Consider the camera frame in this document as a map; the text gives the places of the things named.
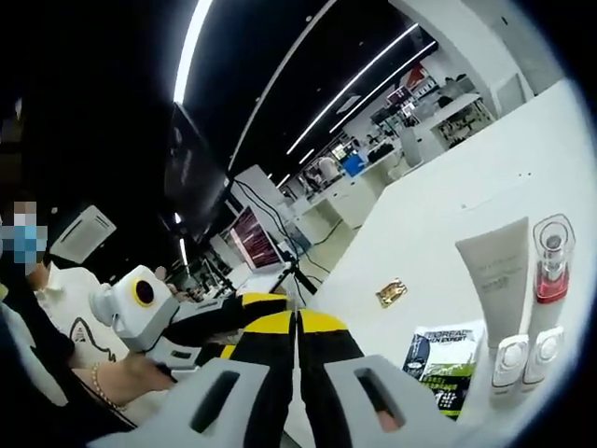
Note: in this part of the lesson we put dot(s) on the black tripod laptop stand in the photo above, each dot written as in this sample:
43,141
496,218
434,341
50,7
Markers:
298,275

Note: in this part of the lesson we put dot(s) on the blue monitor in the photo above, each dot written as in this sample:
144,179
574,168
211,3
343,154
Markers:
354,165

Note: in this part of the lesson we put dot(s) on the small white clear-cap skincare bottle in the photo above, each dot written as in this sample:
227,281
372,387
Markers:
509,368

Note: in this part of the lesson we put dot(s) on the large hanging black monitor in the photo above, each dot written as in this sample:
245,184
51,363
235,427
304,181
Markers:
196,177

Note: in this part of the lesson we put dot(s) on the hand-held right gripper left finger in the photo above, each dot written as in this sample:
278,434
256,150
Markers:
224,396

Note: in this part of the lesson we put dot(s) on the person's left hand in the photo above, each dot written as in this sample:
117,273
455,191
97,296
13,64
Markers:
140,380

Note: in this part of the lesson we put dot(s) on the white red-collar skincare bottle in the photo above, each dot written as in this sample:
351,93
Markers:
552,280

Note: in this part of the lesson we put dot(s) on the person in white t-shirt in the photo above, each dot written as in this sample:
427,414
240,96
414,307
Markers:
56,364

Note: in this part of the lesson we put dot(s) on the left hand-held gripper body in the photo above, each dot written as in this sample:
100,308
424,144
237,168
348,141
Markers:
135,317

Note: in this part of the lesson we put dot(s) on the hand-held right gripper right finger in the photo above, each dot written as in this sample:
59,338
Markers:
354,396

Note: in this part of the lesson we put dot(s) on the large white skincare tube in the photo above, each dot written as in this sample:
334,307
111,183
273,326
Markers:
499,280

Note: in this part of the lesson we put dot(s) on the ceiling light strip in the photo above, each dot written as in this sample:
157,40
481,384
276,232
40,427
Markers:
193,46

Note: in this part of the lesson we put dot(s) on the white laptop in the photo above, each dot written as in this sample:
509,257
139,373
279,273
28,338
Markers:
254,238

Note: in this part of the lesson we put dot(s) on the dark green skincare mask packet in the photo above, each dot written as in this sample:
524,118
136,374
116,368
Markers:
443,354

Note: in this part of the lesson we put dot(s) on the gold foil skincare sachet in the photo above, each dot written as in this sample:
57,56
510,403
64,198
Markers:
392,293

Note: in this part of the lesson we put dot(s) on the ceiling air conditioner unit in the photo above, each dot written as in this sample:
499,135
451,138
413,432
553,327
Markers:
84,233

